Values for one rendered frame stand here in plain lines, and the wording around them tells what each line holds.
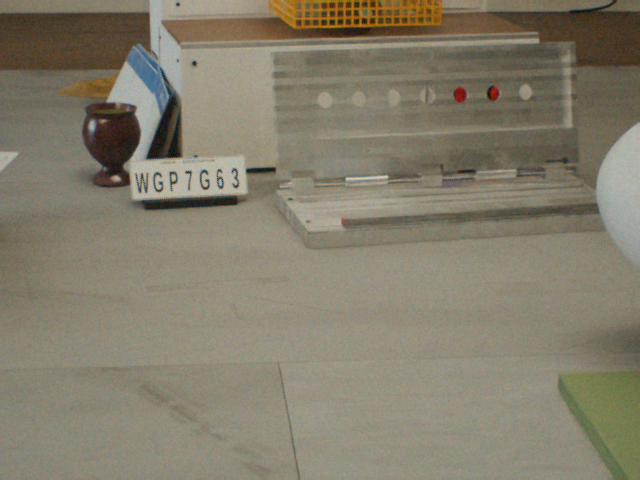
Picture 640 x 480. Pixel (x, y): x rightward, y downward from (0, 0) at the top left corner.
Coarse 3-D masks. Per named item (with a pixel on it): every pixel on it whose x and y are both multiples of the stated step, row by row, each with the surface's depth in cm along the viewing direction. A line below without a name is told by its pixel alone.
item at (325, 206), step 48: (288, 192) 199; (336, 192) 198; (384, 192) 199; (432, 192) 200; (480, 192) 200; (528, 192) 200; (576, 192) 201; (336, 240) 182; (384, 240) 183; (432, 240) 185
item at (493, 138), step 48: (384, 48) 199; (432, 48) 201; (480, 48) 202; (528, 48) 204; (288, 96) 196; (336, 96) 199; (384, 96) 200; (480, 96) 204; (576, 96) 206; (288, 144) 197; (336, 144) 198; (384, 144) 200; (432, 144) 202; (480, 144) 203; (528, 144) 205; (576, 144) 207
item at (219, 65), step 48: (192, 0) 228; (240, 0) 230; (480, 0) 240; (192, 48) 207; (240, 48) 209; (288, 48) 211; (336, 48) 212; (192, 96) 209; (240, 96) 211; (528, 96) 222; (192, 144) 212; (240, 144) 213
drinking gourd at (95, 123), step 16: (96, 112) 208; (112, 112) 208; (128, 112) 204; (96, 128) 204; (112, 128) 203; (128, 128) 204; (96, 144) 204; (112, 144) 204; (128, 144) 205; (96, 160) 207; (112, 160) 206; (128, 160) 208; (96, 176) 208; (112, 176) 207; (128, 176) 208
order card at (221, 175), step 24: (144, 168) 197; (168, 168) 198; (192, 168) 199; (216, 168) 200; (240, 168) 200; (144, 192) 197; (168, 192) 198; (192, 192) 198; (216, 192) 199; (240, 192) 200
